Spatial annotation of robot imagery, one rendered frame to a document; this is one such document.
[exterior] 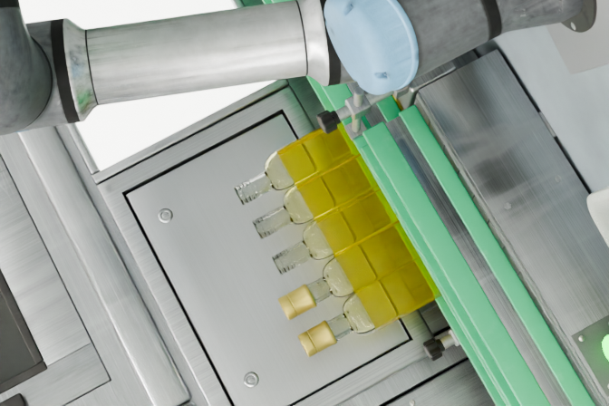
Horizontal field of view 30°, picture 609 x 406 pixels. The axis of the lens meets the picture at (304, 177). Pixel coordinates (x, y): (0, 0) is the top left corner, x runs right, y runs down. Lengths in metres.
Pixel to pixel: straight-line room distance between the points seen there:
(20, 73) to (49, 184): 0.66
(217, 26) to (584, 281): 0.56
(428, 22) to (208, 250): 0.73
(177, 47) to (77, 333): 0.67
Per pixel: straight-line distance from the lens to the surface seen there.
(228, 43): 1.24
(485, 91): 1.50
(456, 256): 1.46
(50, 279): 1.81
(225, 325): 1.71
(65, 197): 1.79
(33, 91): 1.17
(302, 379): 1.69
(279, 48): 1.25
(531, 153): 1.49
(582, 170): 1.49
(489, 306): 1.46
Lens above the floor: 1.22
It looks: 6 degrees down
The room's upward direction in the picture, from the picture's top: 118 degrees counter-clockwise
